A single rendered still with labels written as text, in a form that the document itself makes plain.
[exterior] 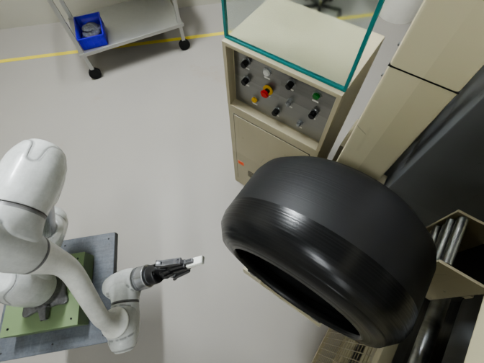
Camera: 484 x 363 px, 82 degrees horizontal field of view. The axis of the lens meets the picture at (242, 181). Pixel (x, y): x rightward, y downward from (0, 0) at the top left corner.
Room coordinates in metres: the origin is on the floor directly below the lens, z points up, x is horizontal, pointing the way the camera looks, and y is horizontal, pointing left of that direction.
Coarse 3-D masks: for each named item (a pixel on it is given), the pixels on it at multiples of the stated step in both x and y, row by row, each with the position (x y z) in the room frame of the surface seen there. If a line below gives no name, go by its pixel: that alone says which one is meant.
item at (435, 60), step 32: (448, 0) 0.41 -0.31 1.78; (480, 0) 0.38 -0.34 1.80; (416, 32) 0.42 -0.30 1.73; (448, 32) 0.39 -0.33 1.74; (480, 32) 0.37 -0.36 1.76; (416, 64) 0.40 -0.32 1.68; (448, 64) 0.37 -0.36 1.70; (480, 64) 0.35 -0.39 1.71; (384, 96) 0.41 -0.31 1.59; (416, 96) 0.38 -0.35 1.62; (448, 96) 0.35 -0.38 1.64; (384, 128) 0.39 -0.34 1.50; (416, 128) 0.35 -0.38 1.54; (352, 160) 0.40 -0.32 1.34; (384, 160) 0.36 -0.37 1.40
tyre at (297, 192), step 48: (240, 192) 0.34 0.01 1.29; (288, 192) 0.27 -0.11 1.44; (336, 192) 0.25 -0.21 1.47; (384, 192) 0.25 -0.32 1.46; (240, 240) 0.18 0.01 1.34; (288, 240) 0.15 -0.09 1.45; (336, 240) 0.14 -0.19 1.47; (384, 240) 0.14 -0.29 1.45; (432, 240) 0.15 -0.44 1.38; (288, 288) 0.10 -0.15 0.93; (336, 288) 0.05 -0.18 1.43; (384, 288) 0.05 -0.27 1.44; (384, 336) -0.04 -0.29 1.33
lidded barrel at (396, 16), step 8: (392, 0) 3.00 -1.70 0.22; (400, 0) 2.94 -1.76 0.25; (408, 0) 2.91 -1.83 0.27; (416, 0) 2.90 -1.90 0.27; (384, 8) 3.05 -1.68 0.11; (392, 8) 2.98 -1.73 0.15; (400, 8) 2.93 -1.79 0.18; (408, 8) 2.91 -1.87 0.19; (416, 8) 2.92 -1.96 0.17; (384, 16) 3.02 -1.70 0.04; (392, 16) 2.96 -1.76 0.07; (400, 16) 2.92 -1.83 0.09; (408, 16) 2.91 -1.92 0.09
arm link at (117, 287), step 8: (120, 272) 0.19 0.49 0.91; (128, 272) 0.19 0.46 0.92; (104, 280) 0.17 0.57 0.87; (112, 280) 0.16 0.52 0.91; (120, 280) 0.16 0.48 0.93; (128, 280) 0.16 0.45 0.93; (104, 288) 0.14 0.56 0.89; (112, 288) 0.14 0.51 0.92; (120, 288) 0.13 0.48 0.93; (128, 288) 0.13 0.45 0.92; (112, 296) 0.11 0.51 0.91; (120, 296) 0.10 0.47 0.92; (128, 296) 0.10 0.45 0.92; (136, 296) 0.11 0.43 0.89; (112, 304) 0.08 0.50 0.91
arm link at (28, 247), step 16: (0, 208) 0.24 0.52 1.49; (16, 208) 0.24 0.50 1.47; (32, 208) 0.25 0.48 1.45; (0, 224) 0.21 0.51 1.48; (16, 224) 0.21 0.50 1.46; (32, 224) 0.22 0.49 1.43; (0, 240) 0.17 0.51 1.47; (16, 240) 0.18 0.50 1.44; (32, 240) 0.19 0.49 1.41; (0, 256) 0.14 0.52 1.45; (16, 256) 0.15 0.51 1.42; (32, 256) 0.16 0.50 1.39; (16, 272) 0.13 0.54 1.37
